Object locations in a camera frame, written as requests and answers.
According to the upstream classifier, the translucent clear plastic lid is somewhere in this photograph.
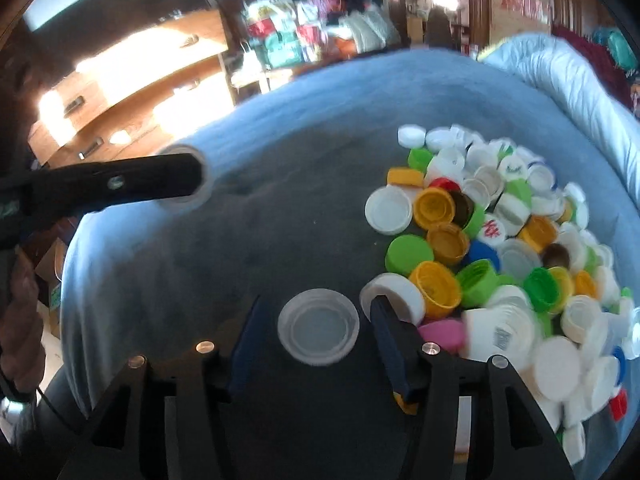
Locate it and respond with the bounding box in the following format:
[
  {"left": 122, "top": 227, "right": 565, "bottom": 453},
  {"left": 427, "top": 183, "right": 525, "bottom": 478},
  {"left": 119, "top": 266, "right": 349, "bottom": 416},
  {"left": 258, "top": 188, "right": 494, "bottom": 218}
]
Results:
[{"left": 277, "top": 288, "right": 360, "bottom": 366}]

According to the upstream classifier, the person's left hand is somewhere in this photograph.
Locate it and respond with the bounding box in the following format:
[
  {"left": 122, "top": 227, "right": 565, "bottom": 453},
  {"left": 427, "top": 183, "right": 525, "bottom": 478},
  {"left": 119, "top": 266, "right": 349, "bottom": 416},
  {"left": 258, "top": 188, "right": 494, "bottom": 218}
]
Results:
[{"left": 1, "top": 248, "right": 46, "bottom": 403}]

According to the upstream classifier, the pink cap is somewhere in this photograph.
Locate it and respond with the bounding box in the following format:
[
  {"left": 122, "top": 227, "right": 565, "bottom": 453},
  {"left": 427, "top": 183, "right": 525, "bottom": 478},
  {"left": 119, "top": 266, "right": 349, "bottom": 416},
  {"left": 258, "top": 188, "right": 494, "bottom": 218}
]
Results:
[{"left": 418, "top": 318, "right": 466, "bottom": 354}]

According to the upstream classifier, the yellow ribbed cap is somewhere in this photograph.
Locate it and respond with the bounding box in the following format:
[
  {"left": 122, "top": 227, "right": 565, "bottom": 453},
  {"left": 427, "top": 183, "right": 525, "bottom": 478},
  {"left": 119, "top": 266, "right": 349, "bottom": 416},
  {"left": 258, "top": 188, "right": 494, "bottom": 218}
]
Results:
[{"left": 409, "top": 261, "right": 462, "bottom": 320}]

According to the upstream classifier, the wooden drawer dresser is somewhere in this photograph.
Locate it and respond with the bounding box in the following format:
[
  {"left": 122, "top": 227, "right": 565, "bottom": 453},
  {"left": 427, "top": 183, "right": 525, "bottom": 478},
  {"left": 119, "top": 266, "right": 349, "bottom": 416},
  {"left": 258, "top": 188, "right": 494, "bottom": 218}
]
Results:
[{"left": 28, "top": 10, "right": 234, "bottom": 168}]

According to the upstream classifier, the green cap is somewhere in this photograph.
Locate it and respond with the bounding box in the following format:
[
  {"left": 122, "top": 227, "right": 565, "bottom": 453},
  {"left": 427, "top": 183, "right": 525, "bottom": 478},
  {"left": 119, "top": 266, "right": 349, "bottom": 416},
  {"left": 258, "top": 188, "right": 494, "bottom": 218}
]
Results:
[{"left": 384, "top": 234, "right": 434, "bottom": 278}]

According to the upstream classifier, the large white cap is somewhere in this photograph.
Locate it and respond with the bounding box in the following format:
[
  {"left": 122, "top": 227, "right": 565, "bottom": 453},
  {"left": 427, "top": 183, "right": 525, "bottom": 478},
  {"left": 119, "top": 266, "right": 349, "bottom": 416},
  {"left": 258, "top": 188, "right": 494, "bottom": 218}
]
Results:
[{"left": 364, "top": 185, "right": 412, "bottom": 236}]

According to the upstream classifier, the pile of clothes and bags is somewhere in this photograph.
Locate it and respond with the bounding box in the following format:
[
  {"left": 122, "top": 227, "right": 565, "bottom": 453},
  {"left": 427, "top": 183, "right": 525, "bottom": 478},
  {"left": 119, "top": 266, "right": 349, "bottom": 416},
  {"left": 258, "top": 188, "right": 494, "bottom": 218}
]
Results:
[{"left": 216, "top": 0, "right": 400, "bottom": 70}]

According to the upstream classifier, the light blue duvet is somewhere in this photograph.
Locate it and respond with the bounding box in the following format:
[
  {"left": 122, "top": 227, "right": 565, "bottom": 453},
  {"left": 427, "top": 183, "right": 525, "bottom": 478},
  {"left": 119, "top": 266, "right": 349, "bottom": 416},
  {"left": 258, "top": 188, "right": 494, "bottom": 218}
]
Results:
[{"left": 477, "top": 32, "right": 639, "bottom": 203}]

